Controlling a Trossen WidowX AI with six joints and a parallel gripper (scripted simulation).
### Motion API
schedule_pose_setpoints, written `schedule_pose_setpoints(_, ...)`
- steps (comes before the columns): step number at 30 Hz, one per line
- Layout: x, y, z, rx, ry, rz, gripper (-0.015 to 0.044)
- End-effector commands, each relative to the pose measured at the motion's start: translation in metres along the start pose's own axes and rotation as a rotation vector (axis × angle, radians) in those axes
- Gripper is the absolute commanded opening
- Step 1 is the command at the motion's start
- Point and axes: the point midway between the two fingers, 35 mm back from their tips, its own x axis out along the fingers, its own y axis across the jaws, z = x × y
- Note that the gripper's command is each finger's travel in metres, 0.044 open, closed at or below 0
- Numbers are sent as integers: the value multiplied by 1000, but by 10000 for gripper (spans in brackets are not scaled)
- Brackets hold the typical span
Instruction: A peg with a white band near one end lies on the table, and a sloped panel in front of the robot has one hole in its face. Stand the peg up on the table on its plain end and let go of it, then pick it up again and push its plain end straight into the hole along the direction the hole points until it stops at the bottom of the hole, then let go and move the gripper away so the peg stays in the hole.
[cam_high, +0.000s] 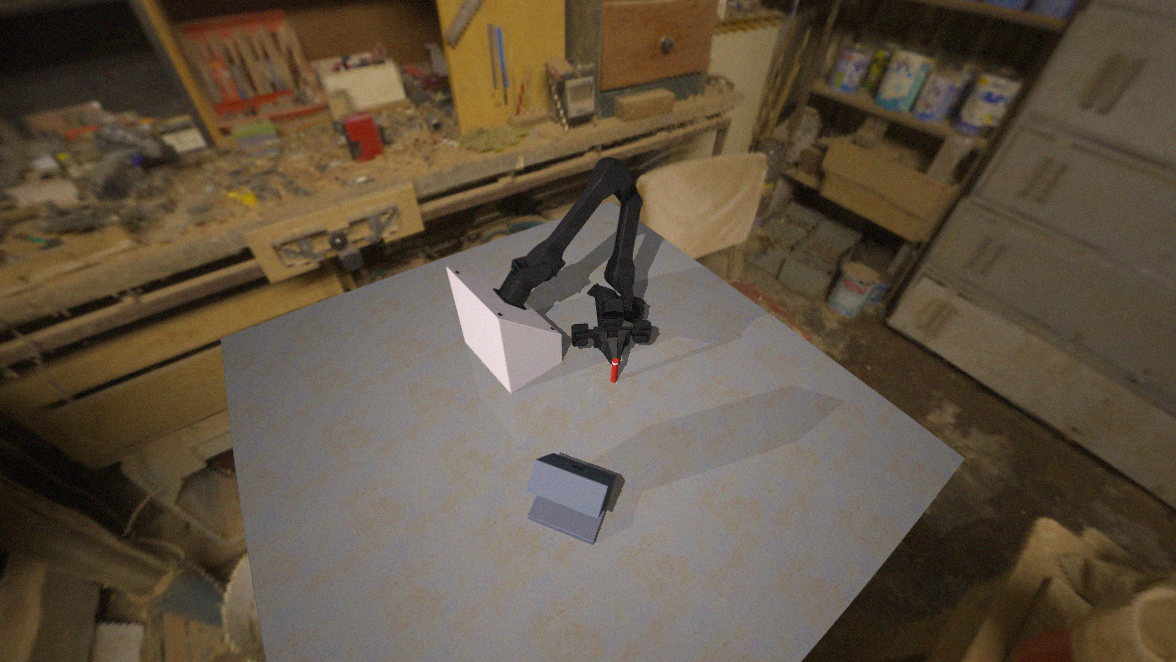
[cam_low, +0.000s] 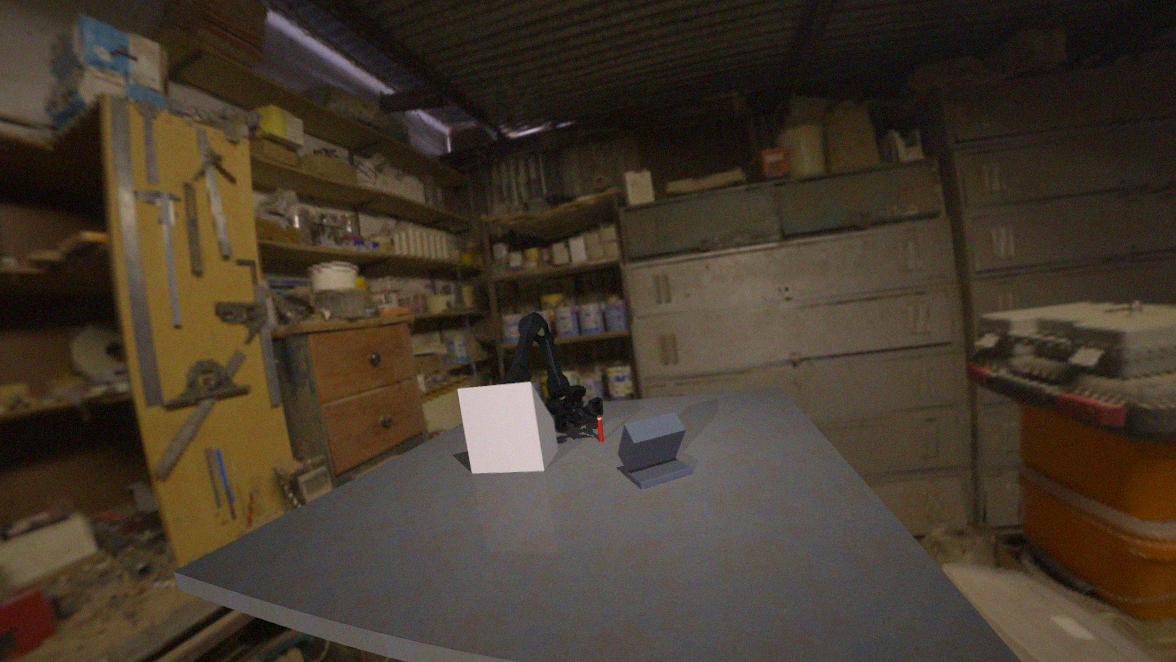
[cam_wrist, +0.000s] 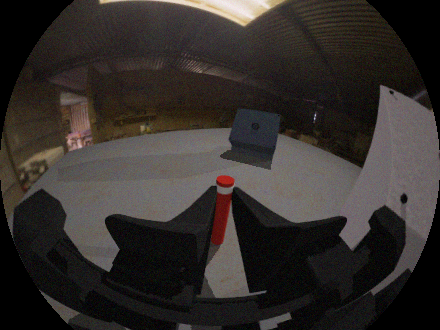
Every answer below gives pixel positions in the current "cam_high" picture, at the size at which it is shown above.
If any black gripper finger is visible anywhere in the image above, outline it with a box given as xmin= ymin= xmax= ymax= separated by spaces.
xmin=594 ymin=332 xmax=612 ymax=365
xmin=617 ymin=330 xmax=632 ymax=365

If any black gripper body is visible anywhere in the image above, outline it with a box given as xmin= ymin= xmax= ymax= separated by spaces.
xmin=572 ymin=306 xmax=652 ymax=347

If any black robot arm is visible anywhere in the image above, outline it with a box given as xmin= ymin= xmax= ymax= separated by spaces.
xmin=492 ymin=158 xmax=646 ymax=323

